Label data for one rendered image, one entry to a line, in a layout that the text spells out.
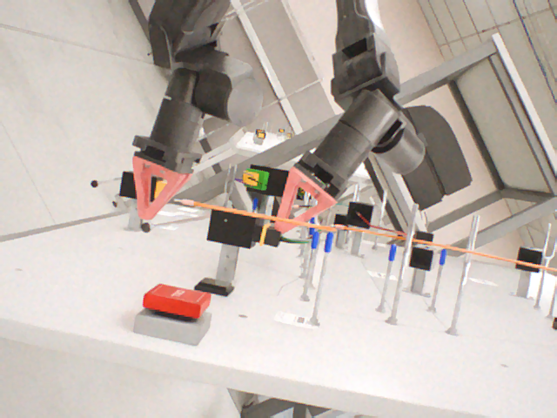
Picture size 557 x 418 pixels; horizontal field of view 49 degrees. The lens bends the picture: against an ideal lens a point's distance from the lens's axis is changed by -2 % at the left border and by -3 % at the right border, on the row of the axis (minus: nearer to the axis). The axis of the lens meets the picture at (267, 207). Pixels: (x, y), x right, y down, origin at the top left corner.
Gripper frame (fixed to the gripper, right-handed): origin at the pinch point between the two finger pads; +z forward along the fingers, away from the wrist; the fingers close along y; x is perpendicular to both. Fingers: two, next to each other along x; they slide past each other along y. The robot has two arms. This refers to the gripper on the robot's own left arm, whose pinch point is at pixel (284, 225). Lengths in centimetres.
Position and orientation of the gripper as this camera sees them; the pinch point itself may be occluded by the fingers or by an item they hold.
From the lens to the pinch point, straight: 80.1
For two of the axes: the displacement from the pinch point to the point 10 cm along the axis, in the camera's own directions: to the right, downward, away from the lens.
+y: 1.1, 0.0, 9.9
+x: -7.8, -6.2, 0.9
